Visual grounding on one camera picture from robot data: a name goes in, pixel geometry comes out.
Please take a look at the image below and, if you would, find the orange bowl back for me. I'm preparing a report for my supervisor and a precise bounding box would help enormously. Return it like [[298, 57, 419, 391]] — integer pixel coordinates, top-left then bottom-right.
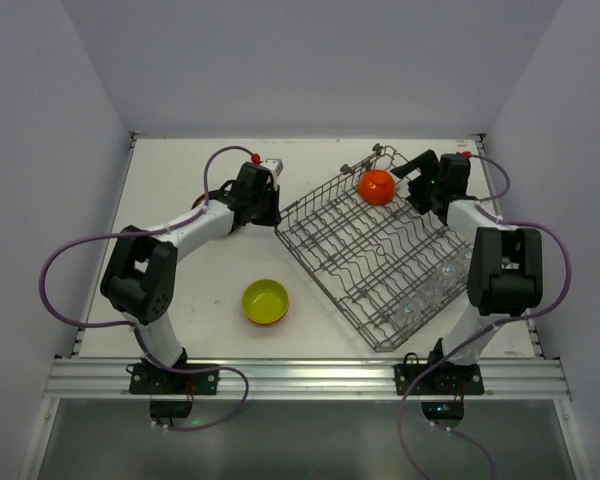
[[357, 169, 396, 205]]

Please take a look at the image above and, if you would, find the orange bowl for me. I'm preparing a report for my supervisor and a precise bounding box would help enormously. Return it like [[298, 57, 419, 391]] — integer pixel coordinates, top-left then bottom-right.
[[357, 169, 396, 205], [244, 310, 288, 327]]

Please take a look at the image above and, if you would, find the grey wire dish rack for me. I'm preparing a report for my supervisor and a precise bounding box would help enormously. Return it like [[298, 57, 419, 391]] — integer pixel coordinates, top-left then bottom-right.
[[275, 145, 471, 353]]

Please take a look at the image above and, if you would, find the yellow-green bowl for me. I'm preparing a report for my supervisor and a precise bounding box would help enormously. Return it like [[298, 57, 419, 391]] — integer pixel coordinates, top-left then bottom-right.
[[241, 279, 290, 313]]

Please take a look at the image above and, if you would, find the orange bowl front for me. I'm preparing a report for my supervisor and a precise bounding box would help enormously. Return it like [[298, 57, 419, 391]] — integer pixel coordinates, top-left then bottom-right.
[[244, 310, 288, 327]]

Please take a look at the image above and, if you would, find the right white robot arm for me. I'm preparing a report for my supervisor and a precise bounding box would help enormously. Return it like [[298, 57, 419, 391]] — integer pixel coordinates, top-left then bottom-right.
[[390, 150, 543, 368]]

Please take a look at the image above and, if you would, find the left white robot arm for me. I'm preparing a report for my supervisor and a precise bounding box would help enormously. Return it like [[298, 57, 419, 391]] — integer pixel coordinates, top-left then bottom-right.
[[100, 158, 283, 370]]

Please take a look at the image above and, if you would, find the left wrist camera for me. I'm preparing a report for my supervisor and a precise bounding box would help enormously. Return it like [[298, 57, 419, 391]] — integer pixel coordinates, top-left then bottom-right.
[[262, 158, 284, 176]]

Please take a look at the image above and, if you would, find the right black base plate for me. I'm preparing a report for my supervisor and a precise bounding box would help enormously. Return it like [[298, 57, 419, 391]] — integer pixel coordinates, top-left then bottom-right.
[[393, 363, 485, 396]]

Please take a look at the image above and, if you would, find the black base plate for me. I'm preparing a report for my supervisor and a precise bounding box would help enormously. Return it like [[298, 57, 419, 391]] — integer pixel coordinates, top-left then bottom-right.
[[393, 363, 485, 396], [125, 361, 219, 396]]

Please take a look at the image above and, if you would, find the aluminium mounting rail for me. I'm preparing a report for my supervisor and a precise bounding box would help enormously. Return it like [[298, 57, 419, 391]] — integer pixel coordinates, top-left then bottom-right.
[[43, 358, 570, 401]]

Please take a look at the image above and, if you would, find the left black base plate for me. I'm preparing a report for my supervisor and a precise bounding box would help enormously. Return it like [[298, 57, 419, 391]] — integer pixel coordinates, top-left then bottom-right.
[[125, 361, 219, 396]]

